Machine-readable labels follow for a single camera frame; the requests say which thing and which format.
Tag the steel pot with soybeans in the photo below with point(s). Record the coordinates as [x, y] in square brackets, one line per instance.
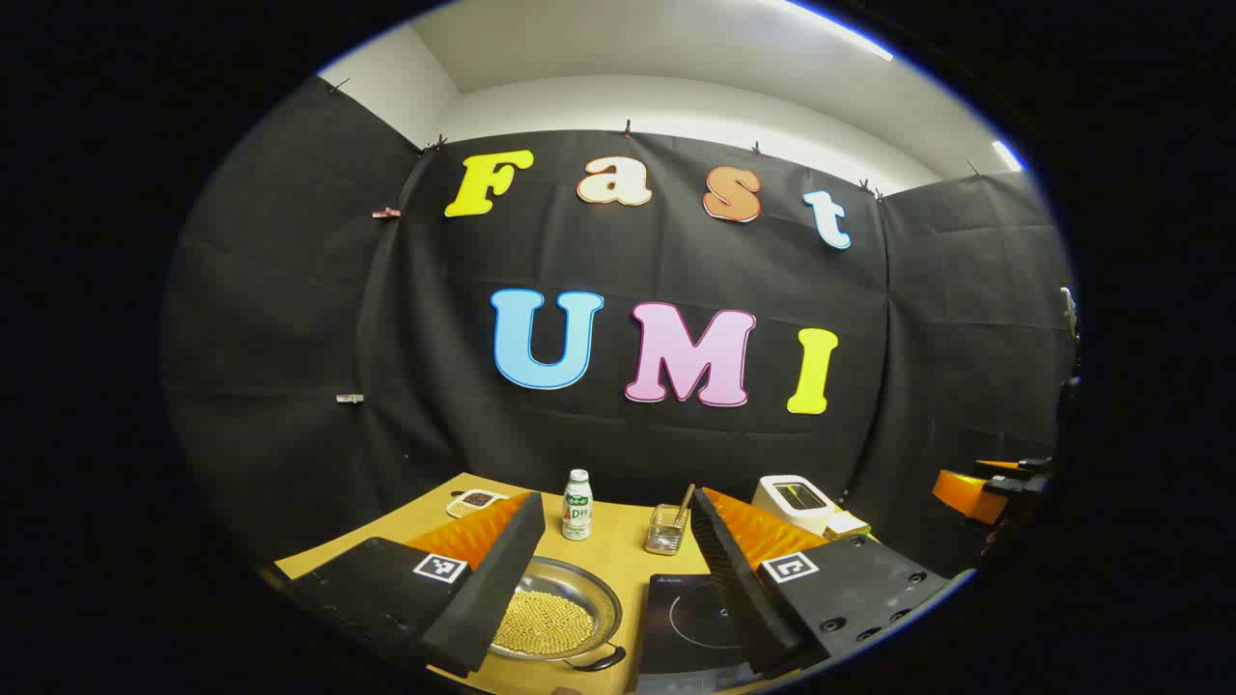
[555, 618]

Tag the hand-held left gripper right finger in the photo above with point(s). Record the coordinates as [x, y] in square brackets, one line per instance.
[739, 598]

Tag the white toaster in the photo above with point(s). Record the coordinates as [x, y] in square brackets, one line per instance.
[787, 507]

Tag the white divided bean dish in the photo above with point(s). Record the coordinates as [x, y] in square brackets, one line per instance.
[475, 502]

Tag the white drink bottle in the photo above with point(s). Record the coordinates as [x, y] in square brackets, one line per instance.
[576, 512]

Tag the black induction cooktop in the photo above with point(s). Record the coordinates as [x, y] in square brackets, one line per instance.
[686, 618]

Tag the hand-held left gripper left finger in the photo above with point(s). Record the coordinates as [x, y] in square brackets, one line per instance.
[488, 598]

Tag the sandwich on plate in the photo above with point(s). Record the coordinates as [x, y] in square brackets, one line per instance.
[848, 525]

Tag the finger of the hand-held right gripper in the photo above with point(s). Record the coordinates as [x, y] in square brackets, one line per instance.
[966, 492]

